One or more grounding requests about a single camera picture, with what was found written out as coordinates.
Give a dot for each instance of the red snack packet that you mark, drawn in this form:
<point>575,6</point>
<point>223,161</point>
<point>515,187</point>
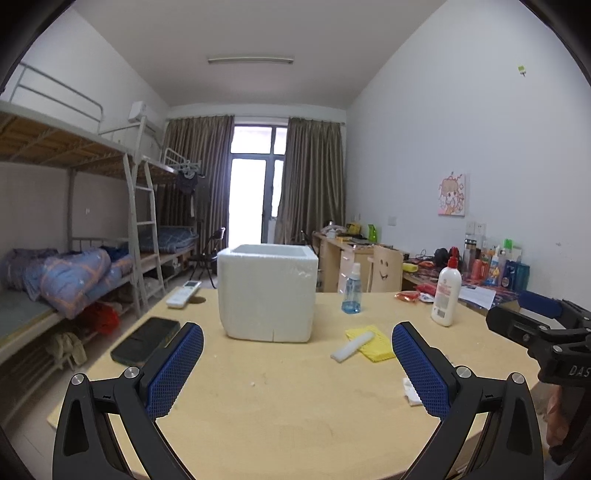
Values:
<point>408,296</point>

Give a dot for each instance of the wooden smiley chair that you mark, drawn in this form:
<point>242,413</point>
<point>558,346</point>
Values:
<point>386,270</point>

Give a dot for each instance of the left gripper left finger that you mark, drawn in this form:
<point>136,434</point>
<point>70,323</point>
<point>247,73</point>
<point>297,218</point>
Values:
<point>86,446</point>

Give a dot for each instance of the person right hand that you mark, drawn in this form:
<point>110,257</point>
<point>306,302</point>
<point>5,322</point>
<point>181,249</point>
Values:
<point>557,423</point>

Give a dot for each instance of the black folding chair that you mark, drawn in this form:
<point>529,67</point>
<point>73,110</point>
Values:
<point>205,260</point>

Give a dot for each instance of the anime wall poster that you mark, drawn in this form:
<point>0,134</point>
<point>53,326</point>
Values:
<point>452,195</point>

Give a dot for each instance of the left brown curtain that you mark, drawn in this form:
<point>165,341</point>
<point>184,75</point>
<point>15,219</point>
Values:
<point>203,201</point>

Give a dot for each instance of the metal bunk bed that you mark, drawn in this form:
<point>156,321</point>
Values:
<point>76,176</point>

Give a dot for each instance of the brown curtain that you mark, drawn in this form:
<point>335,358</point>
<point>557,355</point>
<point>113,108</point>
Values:
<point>203,201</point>
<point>313,184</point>

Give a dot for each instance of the glass balcony door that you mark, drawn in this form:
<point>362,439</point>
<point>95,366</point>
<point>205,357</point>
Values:
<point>257,157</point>

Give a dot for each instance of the white lotion bottle red cap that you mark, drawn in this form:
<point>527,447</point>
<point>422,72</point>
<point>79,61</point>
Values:
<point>447,294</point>

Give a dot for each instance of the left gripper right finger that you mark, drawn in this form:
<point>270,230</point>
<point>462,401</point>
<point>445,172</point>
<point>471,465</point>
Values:
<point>509,446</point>

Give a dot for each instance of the white foam tube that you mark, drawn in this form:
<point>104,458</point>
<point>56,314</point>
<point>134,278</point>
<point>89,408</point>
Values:
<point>352,347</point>

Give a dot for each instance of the white air conditioner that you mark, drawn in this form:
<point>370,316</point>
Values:
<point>141,112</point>

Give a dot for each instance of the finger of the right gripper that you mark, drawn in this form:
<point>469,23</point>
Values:
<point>544,306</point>

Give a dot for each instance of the blue spray bottle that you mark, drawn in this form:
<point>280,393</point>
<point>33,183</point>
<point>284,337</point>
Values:
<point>352,302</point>

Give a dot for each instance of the right brown curtain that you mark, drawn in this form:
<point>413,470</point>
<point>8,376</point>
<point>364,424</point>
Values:
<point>313,184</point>

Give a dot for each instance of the white cloth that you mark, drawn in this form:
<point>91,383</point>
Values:
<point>411,394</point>

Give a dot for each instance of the printed paper sheet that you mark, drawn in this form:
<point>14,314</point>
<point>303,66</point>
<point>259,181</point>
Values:
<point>478,296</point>

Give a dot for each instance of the black smartphone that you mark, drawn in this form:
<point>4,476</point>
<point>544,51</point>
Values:
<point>137,347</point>

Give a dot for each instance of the toiletry bottles cluster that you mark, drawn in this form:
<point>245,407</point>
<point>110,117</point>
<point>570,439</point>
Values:
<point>497,266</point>

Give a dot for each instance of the blue plaid quilt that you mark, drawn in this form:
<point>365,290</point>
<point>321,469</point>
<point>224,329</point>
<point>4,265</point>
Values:
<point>67,282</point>

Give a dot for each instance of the white remote control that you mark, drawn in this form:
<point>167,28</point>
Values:
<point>181,296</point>

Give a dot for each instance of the ceiling tube light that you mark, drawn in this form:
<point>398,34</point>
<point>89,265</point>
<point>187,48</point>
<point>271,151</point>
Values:
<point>251,59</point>

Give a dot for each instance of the wooden desk with drawers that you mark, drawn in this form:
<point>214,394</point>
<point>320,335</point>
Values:
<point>336,257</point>

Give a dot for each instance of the white styrofoam box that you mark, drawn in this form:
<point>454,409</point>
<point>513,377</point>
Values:
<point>266,292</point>

